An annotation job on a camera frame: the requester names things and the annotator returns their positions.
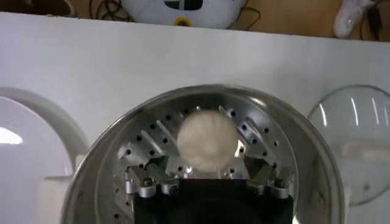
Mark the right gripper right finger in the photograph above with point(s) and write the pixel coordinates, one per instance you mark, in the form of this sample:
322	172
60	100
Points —
268	179

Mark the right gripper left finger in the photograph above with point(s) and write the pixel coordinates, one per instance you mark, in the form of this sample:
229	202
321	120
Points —
152	179

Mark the white steamed baozi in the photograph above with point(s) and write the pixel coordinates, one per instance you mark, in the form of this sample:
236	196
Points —
207	140

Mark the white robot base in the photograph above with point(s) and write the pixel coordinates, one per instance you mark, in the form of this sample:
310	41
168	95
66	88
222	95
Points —
152	13

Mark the perforated steel steamer basket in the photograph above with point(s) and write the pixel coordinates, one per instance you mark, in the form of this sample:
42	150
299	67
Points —
310	146

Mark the white oval plate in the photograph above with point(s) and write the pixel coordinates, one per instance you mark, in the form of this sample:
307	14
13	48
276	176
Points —
30	161

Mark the white power strip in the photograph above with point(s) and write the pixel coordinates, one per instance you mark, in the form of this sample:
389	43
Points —
347	21

